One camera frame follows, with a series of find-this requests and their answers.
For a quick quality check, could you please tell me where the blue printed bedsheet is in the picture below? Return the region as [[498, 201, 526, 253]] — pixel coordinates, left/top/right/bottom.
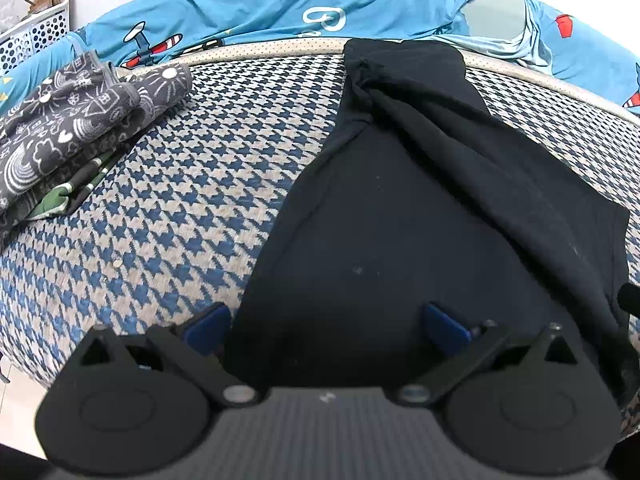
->
[[0, 0, 640, 117]]

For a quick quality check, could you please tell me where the white perforated basket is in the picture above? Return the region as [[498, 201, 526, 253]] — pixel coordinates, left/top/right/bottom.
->
[[0, 0, 72, 80]]

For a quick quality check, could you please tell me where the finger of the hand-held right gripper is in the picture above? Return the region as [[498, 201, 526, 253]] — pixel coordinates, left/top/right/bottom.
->
[[617, 282, 640, 319]]

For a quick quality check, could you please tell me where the green striped folded garment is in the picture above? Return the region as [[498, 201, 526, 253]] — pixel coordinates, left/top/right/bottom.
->
[[25, 149, 127, 222]]

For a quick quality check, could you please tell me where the grey pillow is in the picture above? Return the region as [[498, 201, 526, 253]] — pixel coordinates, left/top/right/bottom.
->
[[462, 0, 532, 42]]

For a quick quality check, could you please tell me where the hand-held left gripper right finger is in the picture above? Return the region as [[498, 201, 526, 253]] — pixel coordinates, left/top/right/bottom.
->
[[394, 302, 577, 407]]

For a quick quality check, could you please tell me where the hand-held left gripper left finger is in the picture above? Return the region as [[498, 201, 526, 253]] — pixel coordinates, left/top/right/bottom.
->
[[74, 302, 261, 408]]

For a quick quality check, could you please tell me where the grey patterned folded garment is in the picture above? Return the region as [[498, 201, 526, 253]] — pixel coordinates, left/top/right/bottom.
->
[[0, 50, 194, 232]]

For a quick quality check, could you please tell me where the houndstooth mattress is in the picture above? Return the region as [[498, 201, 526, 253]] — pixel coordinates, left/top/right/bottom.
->
[[0, 35, 640, 438]]

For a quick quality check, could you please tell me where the black t-shirt with red print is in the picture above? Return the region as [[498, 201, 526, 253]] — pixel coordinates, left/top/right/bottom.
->
[[225, 37, 635, 407]]

